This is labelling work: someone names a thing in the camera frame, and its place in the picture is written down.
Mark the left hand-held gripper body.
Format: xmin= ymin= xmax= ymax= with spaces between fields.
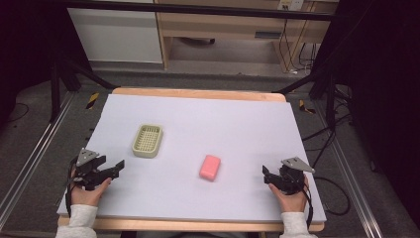
xmin=69 ymin=148 xmax=107 ymax=191

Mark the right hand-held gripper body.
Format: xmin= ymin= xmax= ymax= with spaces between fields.
xmin=272 ymin=156 xmax=316 ymax=196

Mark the yellow-green plastic basket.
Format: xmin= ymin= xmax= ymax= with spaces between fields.
xmin=132 ymin=123 xmax=164 ymax=159

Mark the pink soap bar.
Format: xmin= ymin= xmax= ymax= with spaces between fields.
xmin=198 ymin=154 xmax=222 ymax=182

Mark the person's left hand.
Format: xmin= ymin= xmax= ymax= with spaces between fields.
xmin=70 ymin=165 xmax=113 ymax=207

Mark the person's right hand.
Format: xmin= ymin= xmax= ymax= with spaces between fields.
xmin=267 ymin=175 xmax=310 ymax=213

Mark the white foam mat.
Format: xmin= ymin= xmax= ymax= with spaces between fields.
xmin=56 ymin=93 xmax=328 ymax=223

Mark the wooden table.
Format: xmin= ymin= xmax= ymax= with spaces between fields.
xmin=57 ymin=86 xmax=326 ymax=233

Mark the white cabinet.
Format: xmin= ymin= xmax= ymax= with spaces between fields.
xmin=66 ymin=7 xmax=164 ymax=64

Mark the wooden desk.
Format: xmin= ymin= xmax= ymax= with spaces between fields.
xmin=154 ymin=0 xmax=341 ymax=72

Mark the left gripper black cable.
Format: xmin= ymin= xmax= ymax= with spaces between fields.
xmin=64 ymin=158 xmax=77 ymax=218

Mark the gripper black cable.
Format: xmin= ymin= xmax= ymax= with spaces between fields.
xmin=290 ymin=175 xmax=315 ymax=230
xmin=64 ymin=158 xmax=77 ymax=218

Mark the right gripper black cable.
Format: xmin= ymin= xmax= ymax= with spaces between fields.
xmin=290 ymin=175 xmax=315 ymax=230

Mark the black floor cable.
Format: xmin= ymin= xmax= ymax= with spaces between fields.
xmin=300 ymin=83 xmax=353 ymax=216

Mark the aluminium floor rail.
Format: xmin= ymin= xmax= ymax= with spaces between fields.
xmin=315 ymin=98 xmax=385 ymax=238
xmin=0 ymin=91 xmax=75 ymax=229

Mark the wall power outlet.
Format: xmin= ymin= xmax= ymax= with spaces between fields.
xmin=277 ymin=0 xmax=304 ymax=12

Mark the black metal frame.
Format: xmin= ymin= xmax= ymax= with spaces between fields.
xmin=49 ymin=0 xmax=351 ymax=128

